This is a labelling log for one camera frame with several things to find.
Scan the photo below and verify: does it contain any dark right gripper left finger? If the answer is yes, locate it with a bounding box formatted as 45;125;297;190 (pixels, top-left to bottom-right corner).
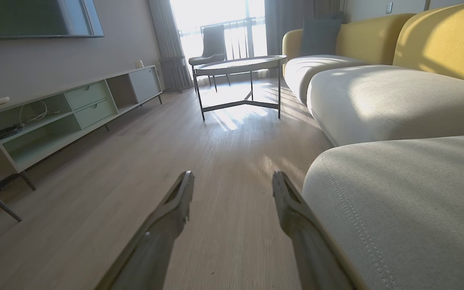
95;170;195;290

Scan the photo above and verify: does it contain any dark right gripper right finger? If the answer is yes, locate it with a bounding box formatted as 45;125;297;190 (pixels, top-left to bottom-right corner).
272;171;356;290

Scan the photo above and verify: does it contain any light grey sofa seat cushion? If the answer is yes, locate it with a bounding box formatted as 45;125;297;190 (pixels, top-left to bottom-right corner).
307;65;464;147
302;134;464;290
284;54;373;106

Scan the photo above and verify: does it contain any light green TV cabinet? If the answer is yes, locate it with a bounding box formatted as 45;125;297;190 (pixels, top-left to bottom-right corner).
0;65;164;192

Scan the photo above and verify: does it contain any round metal coffee table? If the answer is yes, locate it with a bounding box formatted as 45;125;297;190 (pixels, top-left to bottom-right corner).
193;54;288;122

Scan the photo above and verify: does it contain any grey curtain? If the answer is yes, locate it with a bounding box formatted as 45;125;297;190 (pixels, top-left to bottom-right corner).
148;0;195;93
264;0;348;57

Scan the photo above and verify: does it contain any grey throw pillow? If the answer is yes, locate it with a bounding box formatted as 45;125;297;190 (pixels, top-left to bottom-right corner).
299;16;344;57

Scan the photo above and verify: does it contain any grey armchair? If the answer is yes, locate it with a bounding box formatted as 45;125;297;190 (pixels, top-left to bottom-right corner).
188;24;232;93

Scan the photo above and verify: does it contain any yellow sofa backrest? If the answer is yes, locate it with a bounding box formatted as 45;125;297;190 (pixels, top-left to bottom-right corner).
392;0;464;86
282;13;416;76

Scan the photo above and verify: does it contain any balcony railing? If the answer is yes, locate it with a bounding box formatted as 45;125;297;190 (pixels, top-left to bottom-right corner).
199;17;267;62

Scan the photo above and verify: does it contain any white coiled cable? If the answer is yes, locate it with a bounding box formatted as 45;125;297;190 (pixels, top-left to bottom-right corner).
18;100;62;124

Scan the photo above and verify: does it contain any wall-mounted flat television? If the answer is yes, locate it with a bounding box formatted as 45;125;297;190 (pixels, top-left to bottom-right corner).
0;0;105;40

